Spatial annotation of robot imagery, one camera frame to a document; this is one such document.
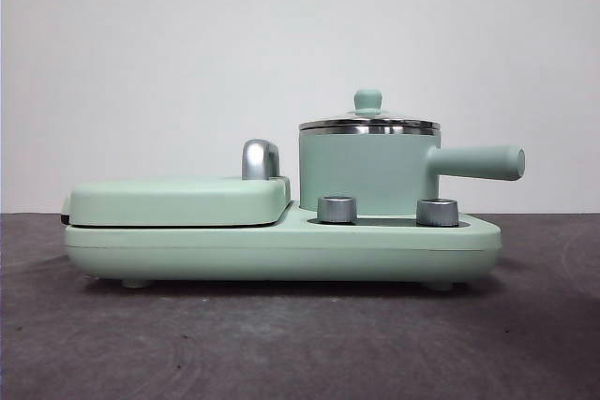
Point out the silver control knob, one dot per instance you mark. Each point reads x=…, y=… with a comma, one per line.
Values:
x=335, y=210
x=436, y=211

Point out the mint green grill lid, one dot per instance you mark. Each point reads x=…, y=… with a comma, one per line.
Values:
x=164, y=203

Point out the glass lid with green knob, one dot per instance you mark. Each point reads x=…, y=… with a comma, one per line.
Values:
x=369, y=100

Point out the mint green breakfast machine base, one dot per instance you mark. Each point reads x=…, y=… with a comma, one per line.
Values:
x=234, y=250

